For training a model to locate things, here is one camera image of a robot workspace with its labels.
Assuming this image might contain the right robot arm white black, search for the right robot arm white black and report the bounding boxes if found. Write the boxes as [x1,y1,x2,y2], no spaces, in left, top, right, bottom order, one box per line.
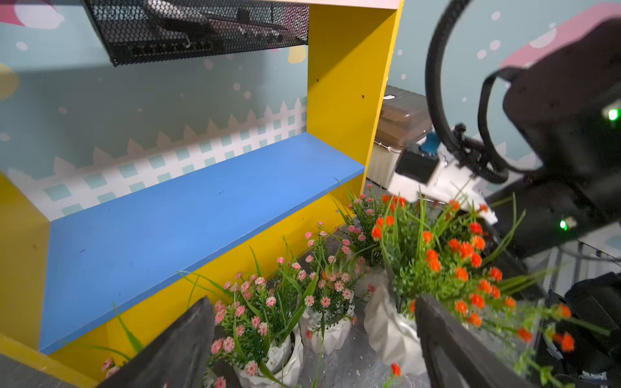
[425,1,620,263]

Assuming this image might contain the yellow rack pink blue shelves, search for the yellow rack pink blue shelves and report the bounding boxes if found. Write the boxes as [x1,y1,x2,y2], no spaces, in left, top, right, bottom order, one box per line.
[1,1,404,387]

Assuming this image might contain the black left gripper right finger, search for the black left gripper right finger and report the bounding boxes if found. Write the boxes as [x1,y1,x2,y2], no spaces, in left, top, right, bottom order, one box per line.
[416,295,533,388]

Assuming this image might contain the pink flower pot far left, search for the pink flower pot far left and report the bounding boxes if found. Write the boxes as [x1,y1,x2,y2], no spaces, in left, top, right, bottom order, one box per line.
[181,257,317,387]

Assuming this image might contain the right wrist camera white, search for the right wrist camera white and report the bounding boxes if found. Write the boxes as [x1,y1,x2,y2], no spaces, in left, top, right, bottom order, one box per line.
[387,132,487,210]

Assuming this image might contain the black wire mesh basket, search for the black wire mesh basket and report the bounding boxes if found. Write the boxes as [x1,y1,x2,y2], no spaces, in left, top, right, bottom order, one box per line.
[83,0,310,66]

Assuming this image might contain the brown lid storage box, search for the brown lid storage box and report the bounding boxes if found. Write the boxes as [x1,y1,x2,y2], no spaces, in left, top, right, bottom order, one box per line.
[367,85,432,189]

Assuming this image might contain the pink flower pot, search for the pink flower pot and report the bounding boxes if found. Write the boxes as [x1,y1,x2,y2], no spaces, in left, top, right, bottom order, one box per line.
[284,222,360,355]
[181,257,317,387]
[341,181,385,299]

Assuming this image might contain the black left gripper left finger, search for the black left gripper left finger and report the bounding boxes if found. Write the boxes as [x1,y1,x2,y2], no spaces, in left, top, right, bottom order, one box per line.
[100,297,215,388]

